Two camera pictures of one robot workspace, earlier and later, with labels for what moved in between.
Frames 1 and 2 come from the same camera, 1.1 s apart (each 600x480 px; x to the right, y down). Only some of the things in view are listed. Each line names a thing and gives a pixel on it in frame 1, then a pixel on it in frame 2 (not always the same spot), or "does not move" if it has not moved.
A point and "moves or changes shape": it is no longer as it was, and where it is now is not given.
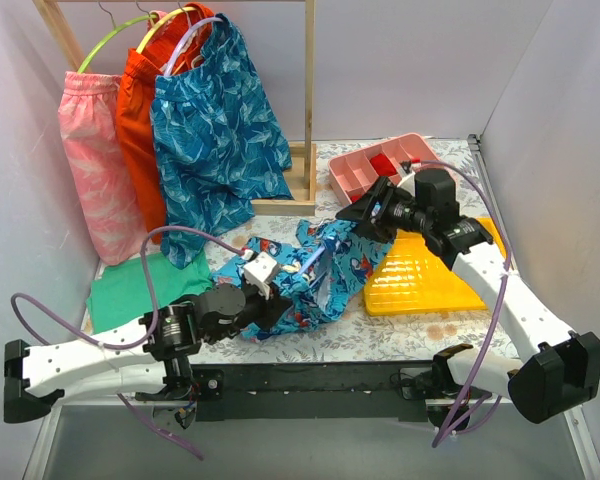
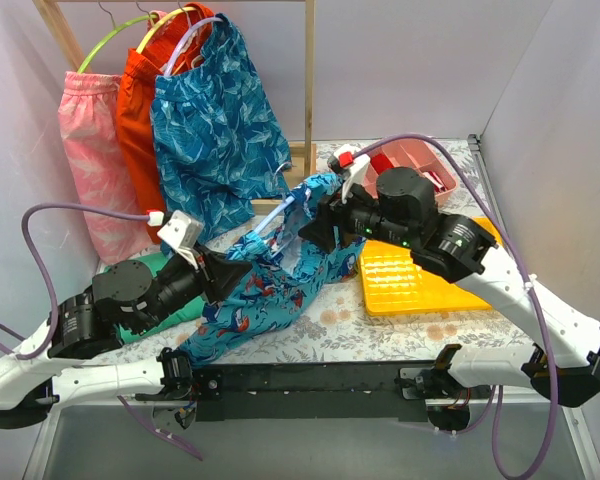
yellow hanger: x=155 y=23 does not move
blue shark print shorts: x=323 y=273 moves or changes shape
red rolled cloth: x=382 y=165 does not move
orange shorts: x=164 y=50 does not move
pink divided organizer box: x=352 y=172 does not move
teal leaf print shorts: x=218 y=145 does not move
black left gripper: x=273 y=310 to x=208 y=275
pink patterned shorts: x=92 y=139 does not move
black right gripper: x=378 y=210 to x=336 y=220
